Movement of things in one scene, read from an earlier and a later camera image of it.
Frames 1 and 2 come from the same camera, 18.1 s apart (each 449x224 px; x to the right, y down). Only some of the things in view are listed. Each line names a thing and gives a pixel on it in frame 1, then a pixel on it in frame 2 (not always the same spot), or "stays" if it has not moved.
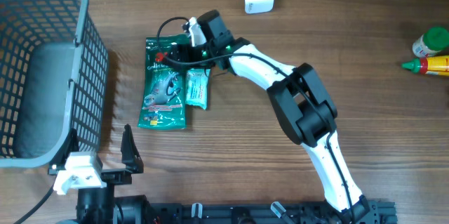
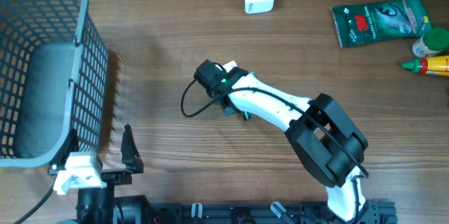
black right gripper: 177,48 -> 228,112
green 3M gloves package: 162,103 -> 380,22
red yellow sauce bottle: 434,65 stays
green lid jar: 434,39 stays
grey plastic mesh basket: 54,70 stays
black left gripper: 130,157 stays
